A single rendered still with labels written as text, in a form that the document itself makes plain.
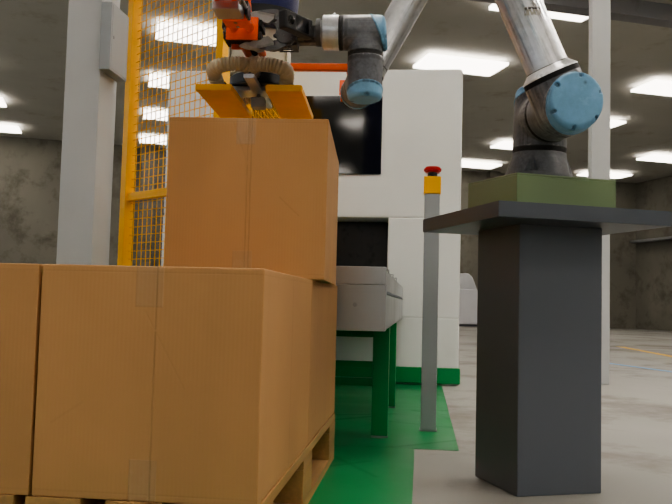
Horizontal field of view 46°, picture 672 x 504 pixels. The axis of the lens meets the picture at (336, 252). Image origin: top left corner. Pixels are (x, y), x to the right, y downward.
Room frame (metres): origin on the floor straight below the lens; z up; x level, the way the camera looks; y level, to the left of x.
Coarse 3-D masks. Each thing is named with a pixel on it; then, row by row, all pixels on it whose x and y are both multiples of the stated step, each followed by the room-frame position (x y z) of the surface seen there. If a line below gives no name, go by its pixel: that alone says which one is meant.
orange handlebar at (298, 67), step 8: (216, 0) 1.77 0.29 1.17; (232, 0) 1.77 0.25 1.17; (232, 24) 1.91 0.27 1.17; (240, 24) 1.91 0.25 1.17; (248, 24) 1.91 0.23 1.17; (248, 56) 2.18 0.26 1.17; (296, 64) 2.30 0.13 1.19; (304, 64) 2.29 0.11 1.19; (312, 64) 2.29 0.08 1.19; (320, 64) 2.29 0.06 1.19; (328, 64) 2.29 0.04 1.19; (336, 64) 2.29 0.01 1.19; (344, 64) 2.29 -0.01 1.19
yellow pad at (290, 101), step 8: (272, 88) 2.10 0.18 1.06; (280, 88) 2.10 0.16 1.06; (288, 88) 2.10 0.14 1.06; (296, 88) 2.09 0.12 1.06; (272, 96) 2.15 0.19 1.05; (280, 96) 2.15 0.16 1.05; (288, 96) 2.15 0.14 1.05; (296, 96) 2.14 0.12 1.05; (304, 96) 2.16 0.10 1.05; (280, 104) 2.24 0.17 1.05; (288, 104) 2.24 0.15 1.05; (296, 104) 2.23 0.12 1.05; (304, 104) 2.23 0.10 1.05; (280, 112) 2.34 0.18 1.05; (288, 112) 2.33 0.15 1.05; (296, 112) 2.33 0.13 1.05; (304, 112) 2.33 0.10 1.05
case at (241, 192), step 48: (192, 144) 1.96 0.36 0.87; (240, 144) 1.95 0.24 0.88; (288, 144) 1.95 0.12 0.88; (192, 192) 1.96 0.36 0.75; (240, 192) 1.95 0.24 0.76; (288, 192) 1.95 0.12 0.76; (336, 192) 2.43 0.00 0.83; (192, 240) 1.96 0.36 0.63; (240, 240) 1.95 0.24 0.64; (288, 240) 1.95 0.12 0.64; (336, 240) 2.51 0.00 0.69
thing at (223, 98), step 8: (200, 88) 2.11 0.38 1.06; (208, 88) 2.11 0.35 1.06; (216, 88) 2.11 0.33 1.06; (224, 88) 2.11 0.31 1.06; (232, 88) 2.11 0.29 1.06; (208, 96) 2.17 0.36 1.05; (216, 96) 2.17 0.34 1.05; (224, 96) 2.17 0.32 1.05; (232, 96) 2.16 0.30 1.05; (216, 104) 2.26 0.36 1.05; (224, 104) 2.26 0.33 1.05; (232, 104) 2.25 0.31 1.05; (240, 104) 2.25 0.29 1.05; (216, 112) 2.36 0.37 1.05; (224, 112) 2.36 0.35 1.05; (232, 112) 2.35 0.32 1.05; (240, 112) 2.35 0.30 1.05; (248, 112) 2.37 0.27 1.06
